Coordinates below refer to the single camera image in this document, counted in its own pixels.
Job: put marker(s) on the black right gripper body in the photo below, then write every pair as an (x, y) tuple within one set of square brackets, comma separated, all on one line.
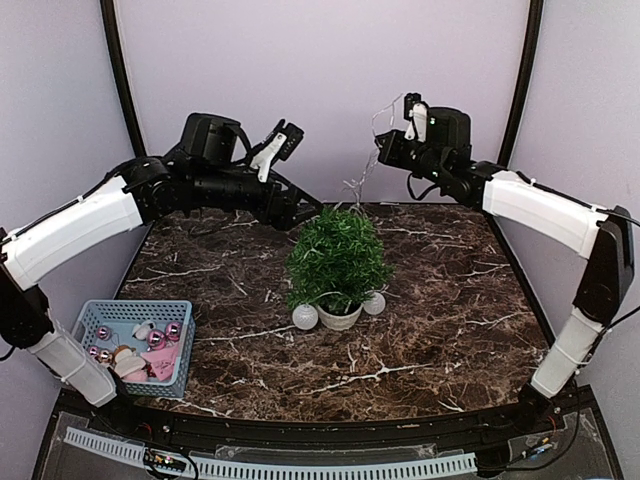
[(429, 162)]

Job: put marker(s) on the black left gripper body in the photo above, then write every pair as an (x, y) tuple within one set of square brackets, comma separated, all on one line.
[(213, 186)]

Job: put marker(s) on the small green christmas tree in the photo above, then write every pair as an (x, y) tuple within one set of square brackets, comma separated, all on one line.
[(336, 266)]

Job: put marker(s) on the white ball string lights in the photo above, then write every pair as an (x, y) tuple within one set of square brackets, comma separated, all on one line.
[(306, 316)]

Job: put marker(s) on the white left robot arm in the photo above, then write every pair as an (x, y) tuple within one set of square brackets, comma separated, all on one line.
[(119, 203)]

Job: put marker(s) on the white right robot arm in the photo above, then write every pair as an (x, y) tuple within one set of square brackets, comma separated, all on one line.
[(601, 236)]

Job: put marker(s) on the pink bauble ornaments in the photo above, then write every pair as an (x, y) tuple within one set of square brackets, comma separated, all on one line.
[(149, 354)]

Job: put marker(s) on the light blue plastic basket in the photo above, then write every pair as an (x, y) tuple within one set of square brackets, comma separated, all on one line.
[(123, 314)]

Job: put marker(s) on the white perforated cable tray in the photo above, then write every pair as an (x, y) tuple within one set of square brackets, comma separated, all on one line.
[(169, 465)]

